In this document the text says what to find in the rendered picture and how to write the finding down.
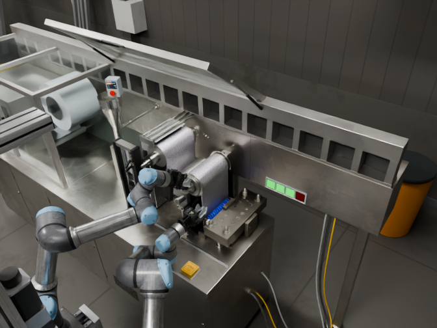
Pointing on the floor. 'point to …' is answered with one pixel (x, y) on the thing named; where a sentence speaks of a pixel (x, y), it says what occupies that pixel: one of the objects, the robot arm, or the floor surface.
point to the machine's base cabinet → (31, 198)
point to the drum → (410, 194)
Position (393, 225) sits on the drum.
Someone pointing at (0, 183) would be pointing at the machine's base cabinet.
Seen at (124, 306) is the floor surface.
